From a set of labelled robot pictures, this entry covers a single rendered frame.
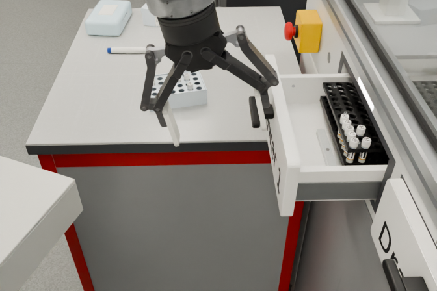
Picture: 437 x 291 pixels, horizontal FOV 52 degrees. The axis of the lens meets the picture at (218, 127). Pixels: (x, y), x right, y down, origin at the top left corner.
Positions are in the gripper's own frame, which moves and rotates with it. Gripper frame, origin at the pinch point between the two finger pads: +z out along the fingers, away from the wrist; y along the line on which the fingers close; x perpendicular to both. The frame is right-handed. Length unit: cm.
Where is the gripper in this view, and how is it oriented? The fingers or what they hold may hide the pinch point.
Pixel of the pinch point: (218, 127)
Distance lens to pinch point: 69.3
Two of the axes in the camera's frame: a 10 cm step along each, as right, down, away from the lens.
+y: 9.8, -1.8, -1.1
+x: -0.3, -6.3, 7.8
